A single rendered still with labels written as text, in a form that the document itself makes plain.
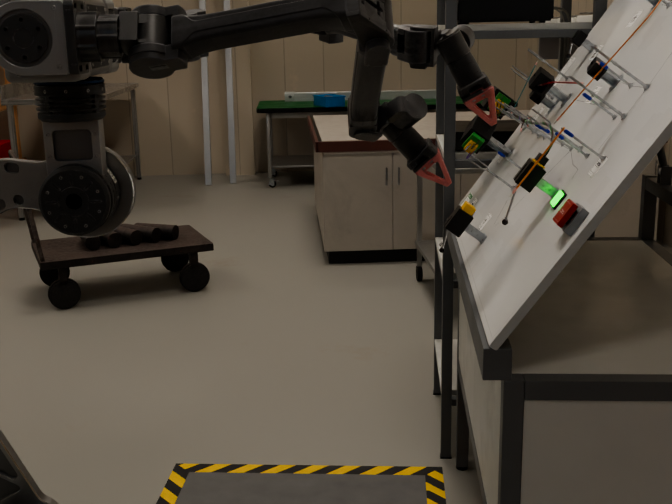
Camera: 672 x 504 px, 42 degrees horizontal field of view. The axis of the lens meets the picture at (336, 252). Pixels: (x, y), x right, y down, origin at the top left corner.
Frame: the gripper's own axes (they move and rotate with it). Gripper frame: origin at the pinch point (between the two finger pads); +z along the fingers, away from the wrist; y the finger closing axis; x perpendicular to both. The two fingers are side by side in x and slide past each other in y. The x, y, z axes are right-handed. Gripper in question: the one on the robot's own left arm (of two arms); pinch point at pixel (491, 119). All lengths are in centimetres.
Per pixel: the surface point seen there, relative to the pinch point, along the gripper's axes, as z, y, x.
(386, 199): 70, 346, 80
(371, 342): 100, 201, 99
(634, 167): 14.9, -30.4, -18.0
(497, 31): -8, 93, -14
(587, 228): 20.9, -31.1, -6.0
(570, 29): 3, 94, -33
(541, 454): 57, -33, 21
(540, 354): 45, -18, 13
